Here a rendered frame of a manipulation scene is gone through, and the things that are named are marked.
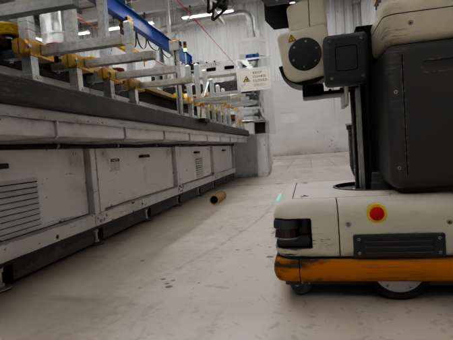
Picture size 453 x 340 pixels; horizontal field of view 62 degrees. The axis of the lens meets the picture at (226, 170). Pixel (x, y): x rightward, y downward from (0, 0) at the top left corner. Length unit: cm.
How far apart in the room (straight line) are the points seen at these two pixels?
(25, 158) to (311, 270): 117
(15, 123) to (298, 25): 93
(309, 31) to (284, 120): 1071
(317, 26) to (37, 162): 120
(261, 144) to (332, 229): 463
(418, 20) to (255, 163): 480
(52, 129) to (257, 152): 446
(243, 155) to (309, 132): 630
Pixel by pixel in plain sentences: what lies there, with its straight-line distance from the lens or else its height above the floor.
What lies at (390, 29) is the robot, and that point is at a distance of 117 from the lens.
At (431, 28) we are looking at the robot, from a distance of 119.
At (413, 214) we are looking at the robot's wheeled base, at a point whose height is 23.
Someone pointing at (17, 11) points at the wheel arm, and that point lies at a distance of 118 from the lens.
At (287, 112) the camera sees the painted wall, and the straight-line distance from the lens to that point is 1200.
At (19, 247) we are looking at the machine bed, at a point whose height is 14.
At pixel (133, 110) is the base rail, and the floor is 66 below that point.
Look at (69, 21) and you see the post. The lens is 166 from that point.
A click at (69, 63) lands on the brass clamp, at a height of 80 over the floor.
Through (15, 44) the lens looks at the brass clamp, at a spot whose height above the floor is 81.
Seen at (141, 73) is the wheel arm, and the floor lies 81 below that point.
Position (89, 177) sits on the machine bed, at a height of 35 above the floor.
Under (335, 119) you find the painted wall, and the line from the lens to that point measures 1200.
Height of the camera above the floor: 44
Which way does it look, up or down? 3 degrees down
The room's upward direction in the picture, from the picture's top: 4 degrees counter-clockwise
